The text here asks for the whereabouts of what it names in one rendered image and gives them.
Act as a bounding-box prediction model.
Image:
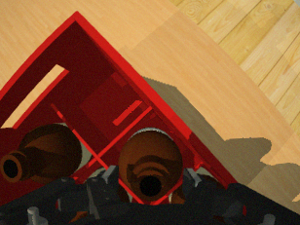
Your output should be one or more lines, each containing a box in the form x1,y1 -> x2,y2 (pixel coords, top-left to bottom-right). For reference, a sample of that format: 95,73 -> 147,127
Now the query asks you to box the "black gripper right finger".
175,168 -> 300,225

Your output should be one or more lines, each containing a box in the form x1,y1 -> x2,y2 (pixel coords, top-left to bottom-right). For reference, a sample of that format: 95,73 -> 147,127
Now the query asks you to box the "red crate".
0,11 -> 238,189

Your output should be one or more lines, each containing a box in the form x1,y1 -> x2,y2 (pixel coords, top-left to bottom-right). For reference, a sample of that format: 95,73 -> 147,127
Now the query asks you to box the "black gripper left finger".
0,166 -> 133,225

